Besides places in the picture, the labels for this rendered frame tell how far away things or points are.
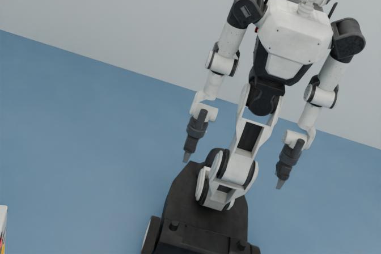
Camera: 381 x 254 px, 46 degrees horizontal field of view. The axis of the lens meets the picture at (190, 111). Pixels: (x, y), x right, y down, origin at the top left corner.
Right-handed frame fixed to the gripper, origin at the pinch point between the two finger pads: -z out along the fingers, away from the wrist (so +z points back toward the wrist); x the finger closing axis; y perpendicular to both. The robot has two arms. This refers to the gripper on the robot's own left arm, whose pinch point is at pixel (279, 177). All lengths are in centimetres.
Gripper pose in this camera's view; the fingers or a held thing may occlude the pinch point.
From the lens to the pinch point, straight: 225.4
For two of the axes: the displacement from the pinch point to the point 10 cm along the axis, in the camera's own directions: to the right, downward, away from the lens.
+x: -1.1, 5.0, -8.6
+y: 9.6, 2.8, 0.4
